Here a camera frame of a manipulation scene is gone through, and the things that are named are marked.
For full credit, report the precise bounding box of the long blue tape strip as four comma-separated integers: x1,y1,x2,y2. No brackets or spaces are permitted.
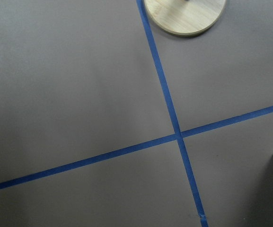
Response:
136,0,209,227

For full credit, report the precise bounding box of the crossing blue tape strip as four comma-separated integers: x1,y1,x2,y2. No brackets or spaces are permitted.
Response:
0,106,273,190

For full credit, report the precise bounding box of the round wooden stand base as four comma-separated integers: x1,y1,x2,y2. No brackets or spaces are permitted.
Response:
144,0,227,37

